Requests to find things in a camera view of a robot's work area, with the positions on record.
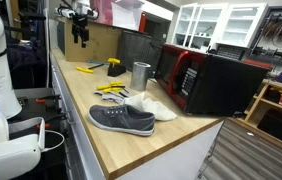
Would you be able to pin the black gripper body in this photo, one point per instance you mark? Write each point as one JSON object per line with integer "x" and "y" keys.
{"x": 80, "y": 23}

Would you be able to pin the black wedge wrench stand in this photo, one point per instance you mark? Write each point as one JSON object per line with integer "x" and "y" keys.
{"x": 117, "y": 70}

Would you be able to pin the large cardboard box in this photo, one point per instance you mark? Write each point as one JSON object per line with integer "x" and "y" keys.
{"x": 97, "y": 43}

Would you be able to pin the dark grey fabric bin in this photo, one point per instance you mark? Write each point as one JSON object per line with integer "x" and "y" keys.
{"x": 136, "y": 48}

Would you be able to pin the red cylinder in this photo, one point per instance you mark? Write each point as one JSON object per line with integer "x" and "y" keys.
{"x": 142, "y": 23}

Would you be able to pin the black clamp orange tip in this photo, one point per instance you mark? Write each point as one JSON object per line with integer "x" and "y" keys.
{"x": 52, "y": 120}
{"x": 47, "y": 99}

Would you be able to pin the metal cylinder can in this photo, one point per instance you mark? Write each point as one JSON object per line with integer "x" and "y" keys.
{"x": 140, "y": 76}

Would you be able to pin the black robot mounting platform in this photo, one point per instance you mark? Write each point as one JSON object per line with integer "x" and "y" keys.
{"x": 31, "y": 106}

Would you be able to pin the grey canvas sneaker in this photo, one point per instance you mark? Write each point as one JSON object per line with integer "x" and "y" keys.
{"x": 124, "y": 120}

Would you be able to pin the white crumpled cloth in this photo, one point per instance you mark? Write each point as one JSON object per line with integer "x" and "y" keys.
{"x": 154, "y": 108}

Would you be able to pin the black grid crate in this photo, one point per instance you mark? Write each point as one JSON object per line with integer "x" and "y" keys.
{"x": 231, "y": 52}

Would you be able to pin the red and black microwave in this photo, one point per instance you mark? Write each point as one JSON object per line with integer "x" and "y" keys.
{"x": 227, "y": 86}

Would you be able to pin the white workbench base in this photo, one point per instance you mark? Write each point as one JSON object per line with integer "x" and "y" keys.
{"x": 181, "y": 156}

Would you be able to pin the white glass door cabinet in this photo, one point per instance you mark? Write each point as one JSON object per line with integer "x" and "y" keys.
{"x": 241, "y": 30}

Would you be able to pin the wooden shelf unit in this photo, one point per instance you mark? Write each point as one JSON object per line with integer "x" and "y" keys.
{"x": 259, "y": 100}

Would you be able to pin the black storage bin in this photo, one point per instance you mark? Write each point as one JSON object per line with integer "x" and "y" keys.
{"x": 277, "y": 125}

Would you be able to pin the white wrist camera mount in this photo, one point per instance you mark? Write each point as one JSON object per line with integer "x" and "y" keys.
{"x": 66, "y": 11}

